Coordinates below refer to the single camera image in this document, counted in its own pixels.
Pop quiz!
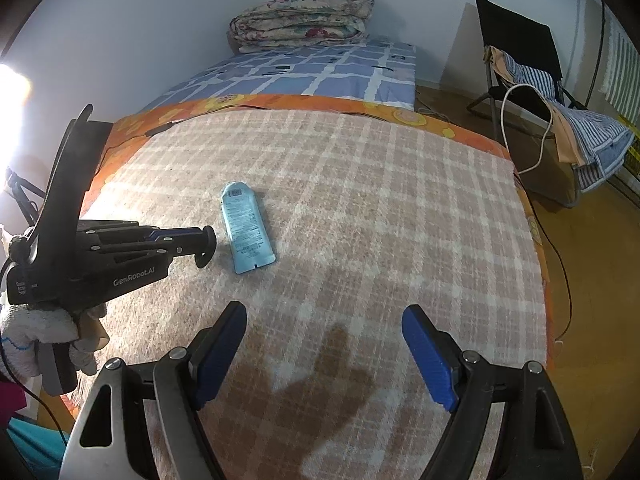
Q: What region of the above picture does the green striped cloth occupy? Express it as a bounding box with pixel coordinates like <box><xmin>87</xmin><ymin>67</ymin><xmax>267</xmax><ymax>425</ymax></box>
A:
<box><xmin>599</xmin><ymin>15</ymin><xmax>640</xmax><ymax>117</ymax></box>

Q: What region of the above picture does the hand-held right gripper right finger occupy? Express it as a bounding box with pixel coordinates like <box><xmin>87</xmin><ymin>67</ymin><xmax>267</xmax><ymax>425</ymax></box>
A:
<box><xmin>402</xmin><ymin>304</ymin><xmax>583</xmax><ymax>480</ymax></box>

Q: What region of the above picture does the white cable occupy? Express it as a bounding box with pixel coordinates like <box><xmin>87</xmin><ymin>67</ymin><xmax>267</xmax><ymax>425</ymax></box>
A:
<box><xmin>500</xmin><ymin>84</ymin><xmax>556</xmax><ymax>174</ymax></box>

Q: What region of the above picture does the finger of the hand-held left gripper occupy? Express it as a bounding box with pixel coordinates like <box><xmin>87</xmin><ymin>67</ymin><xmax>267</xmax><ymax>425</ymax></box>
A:
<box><xmin>90</xmin><ymin>226</ymin><xmax>217</xmax><ymax>269</ymax></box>
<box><xmin>77</xmin><ymin>220</ymin><xmax>203</xmax><ymax>242</ymax></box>

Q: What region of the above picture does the black folding chair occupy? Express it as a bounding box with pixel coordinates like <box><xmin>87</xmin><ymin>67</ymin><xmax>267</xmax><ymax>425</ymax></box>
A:
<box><xmin>467</xmin><ymin>0</ymin><xmax>640</xmax><ymax>208</ymax></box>

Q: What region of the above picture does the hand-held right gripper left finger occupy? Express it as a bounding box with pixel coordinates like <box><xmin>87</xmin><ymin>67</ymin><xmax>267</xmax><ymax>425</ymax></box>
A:
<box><xmin>59</xmin><ymin>301</ymin><xmax>248</xmax><ymax>480</ymax></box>

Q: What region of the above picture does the tan cloth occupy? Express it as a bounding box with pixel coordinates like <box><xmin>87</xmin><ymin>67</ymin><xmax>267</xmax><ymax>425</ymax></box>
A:
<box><xmin>484</xmin><ymin>46</ymin><xmax>584</xmax><ymax>167</ymax></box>

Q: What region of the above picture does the black floor cable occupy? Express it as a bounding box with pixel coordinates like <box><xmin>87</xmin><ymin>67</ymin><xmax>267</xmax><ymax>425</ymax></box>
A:
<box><xmin>515</xmin><ymin>175</ymin><xmax>574</xmax><ymax>347</ymax></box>

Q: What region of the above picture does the blue patterned bed sheet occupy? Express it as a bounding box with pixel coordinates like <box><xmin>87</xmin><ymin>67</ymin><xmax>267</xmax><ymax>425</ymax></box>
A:
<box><xmin>135</xmin><ymin>35</ymin><xmax>417</xmax><ymax>111</ymax></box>

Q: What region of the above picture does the light blue packet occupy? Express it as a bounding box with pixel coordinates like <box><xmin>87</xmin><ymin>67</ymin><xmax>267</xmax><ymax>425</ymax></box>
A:
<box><xmin>221</xmin><ymin>181</ymin><xmax>277</xmax><ymax>275</ymax></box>

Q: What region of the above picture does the folded floral quilt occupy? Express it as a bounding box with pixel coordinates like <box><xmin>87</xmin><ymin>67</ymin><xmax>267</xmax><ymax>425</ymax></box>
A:
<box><xmin>229</xmin><ymin>0</ymin><xmax>376</xmax><ymax>54</ymax></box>

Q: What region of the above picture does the beige plaid blanket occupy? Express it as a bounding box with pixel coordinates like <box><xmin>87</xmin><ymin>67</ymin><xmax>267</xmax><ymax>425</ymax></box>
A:
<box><xmin>60</xmin><ymin>107</ymin><xmax>551</xmax><ymax>480</ymax></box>

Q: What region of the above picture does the magenta cloth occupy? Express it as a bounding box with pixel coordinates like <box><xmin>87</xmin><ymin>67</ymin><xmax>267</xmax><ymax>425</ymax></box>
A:
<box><xmin>0</xmin><ymin>379</ymin><xmax>27</xmax><ymax>412</ymax></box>

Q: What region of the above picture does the person's left hand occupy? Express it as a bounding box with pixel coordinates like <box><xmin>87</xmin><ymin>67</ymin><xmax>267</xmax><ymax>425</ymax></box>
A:
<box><xmin>0</xmin><ymin>302</ymin><xmax>109</xmax><ymax>378</ymax></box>

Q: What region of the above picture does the blue striped cloth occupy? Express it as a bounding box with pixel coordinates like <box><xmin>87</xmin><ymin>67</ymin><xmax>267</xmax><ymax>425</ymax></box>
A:
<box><xmin>500</xmin><ymin>50</ymin><xmax>636</xmax><ymax>191</ymax></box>

